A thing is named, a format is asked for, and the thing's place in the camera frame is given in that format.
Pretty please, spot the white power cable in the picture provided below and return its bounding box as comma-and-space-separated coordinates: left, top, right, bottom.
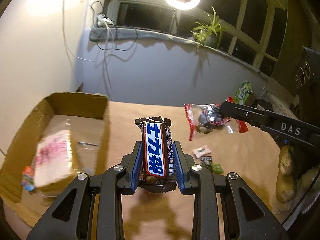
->
104, 25, 116, 43

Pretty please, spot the green wrapped candy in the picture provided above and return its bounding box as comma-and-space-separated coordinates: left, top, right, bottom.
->
209, 162, 223, 174

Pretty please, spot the thin white wall cable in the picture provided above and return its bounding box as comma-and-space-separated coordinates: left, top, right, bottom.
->
62, 0, 97, 62

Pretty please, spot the lace tablecloth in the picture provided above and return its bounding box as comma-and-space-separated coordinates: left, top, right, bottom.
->
262, 90, 300, 115

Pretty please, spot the potted spider plant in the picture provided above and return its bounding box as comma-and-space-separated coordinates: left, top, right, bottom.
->
190, 7, 223, 49

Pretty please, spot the dark storage box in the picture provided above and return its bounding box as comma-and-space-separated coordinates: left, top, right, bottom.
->
255, 99, 271, 111

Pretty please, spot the clear red-edged snack bag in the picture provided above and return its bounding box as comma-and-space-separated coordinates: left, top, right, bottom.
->
184, 96, 249, 141

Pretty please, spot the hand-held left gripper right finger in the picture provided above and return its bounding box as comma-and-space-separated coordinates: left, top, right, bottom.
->
172, 141, 292, 240

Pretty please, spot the clear bag of wafers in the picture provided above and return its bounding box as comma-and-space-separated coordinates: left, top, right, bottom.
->
32, 129, 78, 188

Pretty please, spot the small blue candy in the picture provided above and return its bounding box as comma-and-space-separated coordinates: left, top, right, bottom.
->
21, 166, 35, 192

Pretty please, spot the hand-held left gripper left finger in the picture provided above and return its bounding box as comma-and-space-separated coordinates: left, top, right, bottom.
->
26, 141, 143, 240

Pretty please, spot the brown chocolate bar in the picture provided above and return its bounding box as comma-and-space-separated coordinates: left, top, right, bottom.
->
134, 116, 177, 193

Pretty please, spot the cardboard box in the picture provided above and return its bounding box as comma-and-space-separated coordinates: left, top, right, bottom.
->
0, 92, 112, 204

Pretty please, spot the white power strip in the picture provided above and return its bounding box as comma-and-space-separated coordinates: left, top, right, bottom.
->
96, 14, 117, 27

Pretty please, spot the black tripod stand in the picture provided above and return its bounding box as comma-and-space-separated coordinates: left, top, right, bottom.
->
170, 9, 179, 34

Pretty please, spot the pink wrapped candy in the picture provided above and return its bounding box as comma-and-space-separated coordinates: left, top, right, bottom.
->
192, 146, 212, 158

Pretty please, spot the white window frame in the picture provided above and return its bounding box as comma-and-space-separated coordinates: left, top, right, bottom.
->
104, 0, 288, 78

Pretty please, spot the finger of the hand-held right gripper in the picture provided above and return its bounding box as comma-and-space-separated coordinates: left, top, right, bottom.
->
220, 101, 266, 131

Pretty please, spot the green printed bag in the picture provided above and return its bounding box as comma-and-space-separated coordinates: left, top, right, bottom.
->
232, 80, 253, 104

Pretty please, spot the small black snack packet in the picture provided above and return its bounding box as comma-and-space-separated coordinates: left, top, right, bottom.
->
200, 156, 213, 168

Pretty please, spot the dark panel with gold ornament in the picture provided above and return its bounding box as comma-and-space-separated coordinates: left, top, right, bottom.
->
295, 46, 317, 95

